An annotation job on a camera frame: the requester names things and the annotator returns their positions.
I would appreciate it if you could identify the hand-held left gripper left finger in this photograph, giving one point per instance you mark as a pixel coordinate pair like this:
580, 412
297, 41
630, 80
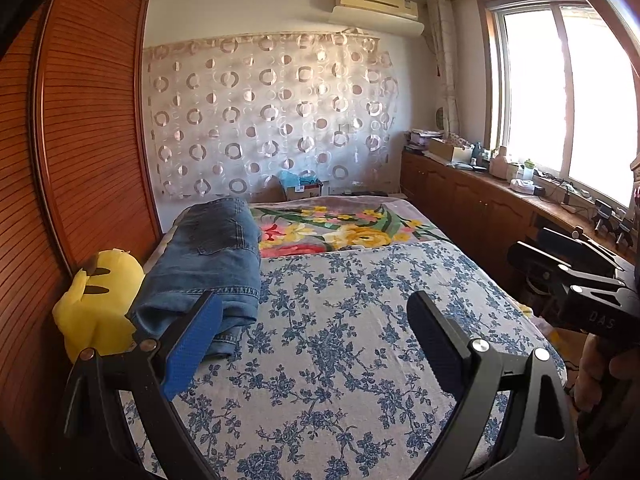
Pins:
192, 345

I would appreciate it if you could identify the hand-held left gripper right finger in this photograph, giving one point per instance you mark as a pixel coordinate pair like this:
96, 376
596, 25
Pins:
435, 347

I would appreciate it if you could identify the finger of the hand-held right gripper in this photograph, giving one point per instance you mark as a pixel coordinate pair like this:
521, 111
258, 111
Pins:
585, 250
540, 262

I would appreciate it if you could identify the blue denim pants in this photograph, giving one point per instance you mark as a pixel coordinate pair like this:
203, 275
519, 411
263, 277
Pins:
210, 260

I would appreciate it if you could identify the person's right hand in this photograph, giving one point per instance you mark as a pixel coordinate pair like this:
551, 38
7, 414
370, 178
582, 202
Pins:
600, 370

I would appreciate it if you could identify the small black box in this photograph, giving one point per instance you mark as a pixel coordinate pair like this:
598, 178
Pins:
539, 191

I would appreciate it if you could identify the white tissue box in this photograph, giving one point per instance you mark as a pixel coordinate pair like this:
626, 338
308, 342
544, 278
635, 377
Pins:
522, 186

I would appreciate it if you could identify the green-capped bottle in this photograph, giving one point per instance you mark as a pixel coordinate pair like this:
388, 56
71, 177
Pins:
528, 170

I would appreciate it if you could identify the long wooden cabinet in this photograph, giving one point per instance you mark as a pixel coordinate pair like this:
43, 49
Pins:
465, 205

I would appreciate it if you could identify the yellow plush toy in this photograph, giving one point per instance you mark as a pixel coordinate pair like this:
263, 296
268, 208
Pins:
95, 310

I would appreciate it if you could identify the pink jug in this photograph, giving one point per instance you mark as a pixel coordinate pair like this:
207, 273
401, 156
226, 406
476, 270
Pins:
500, 165

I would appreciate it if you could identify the blue bottle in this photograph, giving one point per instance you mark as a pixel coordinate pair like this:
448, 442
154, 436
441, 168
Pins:
478, 152

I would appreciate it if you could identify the colourful floral blanket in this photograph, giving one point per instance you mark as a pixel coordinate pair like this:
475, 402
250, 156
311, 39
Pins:
350, 230

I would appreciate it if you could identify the tan open box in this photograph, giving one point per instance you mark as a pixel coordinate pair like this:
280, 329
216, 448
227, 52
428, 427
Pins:
445, 150

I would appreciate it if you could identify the stack of papers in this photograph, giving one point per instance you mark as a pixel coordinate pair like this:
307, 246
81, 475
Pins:
420, 139

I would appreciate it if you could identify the window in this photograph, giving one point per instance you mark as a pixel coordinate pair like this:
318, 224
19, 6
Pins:
530, 85

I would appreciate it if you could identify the green round disc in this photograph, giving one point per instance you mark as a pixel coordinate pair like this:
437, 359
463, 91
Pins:
440, 116

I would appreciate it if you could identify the blue plastic bag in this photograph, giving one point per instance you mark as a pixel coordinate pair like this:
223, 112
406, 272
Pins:
289, 178

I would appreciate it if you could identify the white window curtain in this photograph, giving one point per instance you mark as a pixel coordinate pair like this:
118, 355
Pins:
445, 60

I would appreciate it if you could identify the sheer circle-patterned curtain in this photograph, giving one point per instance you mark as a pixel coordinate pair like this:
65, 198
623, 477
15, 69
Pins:
260, 125

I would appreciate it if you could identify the wooden slatted wardrobe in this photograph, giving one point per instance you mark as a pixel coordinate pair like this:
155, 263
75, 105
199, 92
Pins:
85, 135

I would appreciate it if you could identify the wall air conditioner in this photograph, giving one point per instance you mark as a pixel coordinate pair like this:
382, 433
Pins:
370, 2

